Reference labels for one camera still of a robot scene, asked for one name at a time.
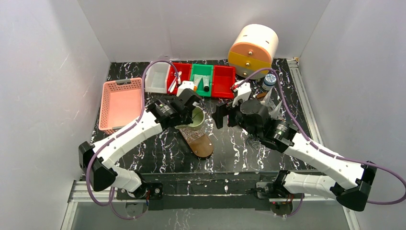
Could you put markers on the white toothbrush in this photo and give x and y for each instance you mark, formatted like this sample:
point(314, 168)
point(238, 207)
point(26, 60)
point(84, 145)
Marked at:
point(175, 81)

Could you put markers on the aluminium side rail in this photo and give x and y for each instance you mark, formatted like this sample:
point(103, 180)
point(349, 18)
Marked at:
point(313, 128)

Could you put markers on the clear wooden-ended toothbrush holder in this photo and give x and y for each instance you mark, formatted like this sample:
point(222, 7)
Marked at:
point(260, 95)

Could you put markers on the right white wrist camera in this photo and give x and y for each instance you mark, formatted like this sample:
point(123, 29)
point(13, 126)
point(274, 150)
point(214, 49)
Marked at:
point(241, 91)

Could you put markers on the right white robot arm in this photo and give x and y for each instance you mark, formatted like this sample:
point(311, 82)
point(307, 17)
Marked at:
point(348, 183)

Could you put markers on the red toothbrush bin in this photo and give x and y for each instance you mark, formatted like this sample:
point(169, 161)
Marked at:
point(185, 71)

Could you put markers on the orange cap toothpaste tube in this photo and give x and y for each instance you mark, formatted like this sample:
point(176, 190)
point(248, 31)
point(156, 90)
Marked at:
point(196, 83)

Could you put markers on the black cap toothpaste tube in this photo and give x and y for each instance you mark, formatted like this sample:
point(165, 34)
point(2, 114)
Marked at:
point(206, 83)

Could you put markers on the green ceramic mug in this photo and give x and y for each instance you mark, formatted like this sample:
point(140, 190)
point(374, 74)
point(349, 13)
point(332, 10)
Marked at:
point(198, 118)

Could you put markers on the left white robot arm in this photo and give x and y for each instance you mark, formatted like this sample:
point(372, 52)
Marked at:
point(98, 160)

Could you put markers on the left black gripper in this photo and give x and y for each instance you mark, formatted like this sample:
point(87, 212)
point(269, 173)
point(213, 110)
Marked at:
point(187, 103)

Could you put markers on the green toothpaste bin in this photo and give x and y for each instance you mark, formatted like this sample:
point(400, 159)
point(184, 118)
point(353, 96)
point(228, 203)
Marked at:
point(201, 76)

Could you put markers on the round drawer cabinet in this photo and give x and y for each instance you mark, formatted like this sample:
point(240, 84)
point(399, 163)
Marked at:
point(253, 49)

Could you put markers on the blue white small jar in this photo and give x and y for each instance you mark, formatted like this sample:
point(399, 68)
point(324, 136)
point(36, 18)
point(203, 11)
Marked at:
point(269, 81)

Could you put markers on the brown oval wooden tray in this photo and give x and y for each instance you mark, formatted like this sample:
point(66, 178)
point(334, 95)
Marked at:
point(202, 147)

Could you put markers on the pink plastic basket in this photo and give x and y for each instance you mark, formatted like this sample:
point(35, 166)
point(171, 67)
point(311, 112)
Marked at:
point(121, 103)

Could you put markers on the black front base bar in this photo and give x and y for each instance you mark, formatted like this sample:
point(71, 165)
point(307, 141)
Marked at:
point(205, 190)

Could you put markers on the clear acrylic holder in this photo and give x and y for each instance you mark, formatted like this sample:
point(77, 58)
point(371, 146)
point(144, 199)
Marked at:
point(191, 134)

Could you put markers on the red cap toothpaste tube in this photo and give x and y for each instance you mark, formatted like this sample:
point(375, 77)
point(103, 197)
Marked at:
point(266, 101)

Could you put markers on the red holder bin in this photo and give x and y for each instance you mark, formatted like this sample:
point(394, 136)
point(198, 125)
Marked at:
point(222, 81)

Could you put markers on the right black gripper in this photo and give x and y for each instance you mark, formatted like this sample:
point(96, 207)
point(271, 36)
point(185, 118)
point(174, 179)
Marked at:
point(226, 112)

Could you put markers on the white plastic bin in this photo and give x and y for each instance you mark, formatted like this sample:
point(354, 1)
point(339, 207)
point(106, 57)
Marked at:
point(156, 78)

